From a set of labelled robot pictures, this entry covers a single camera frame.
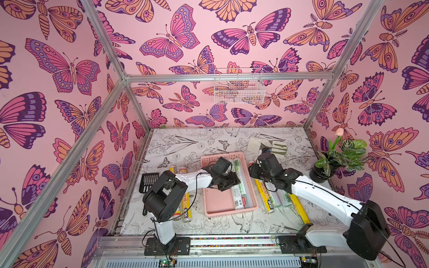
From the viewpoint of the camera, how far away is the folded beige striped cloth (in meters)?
1.08

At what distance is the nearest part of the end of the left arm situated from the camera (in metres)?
0.71

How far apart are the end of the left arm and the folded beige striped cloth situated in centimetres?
35
